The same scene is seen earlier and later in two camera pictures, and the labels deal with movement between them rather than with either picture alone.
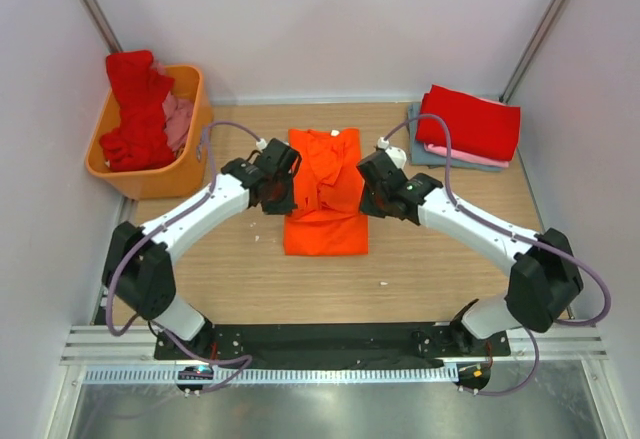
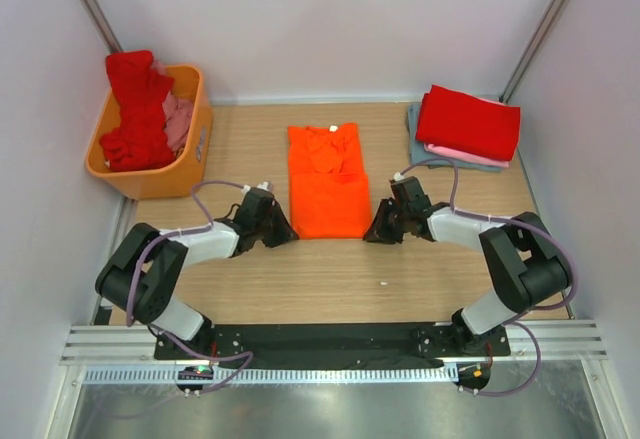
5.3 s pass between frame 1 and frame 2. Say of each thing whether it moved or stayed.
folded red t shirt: stayed
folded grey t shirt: stayed
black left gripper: moved
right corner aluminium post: stayed
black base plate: stayed
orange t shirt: moved
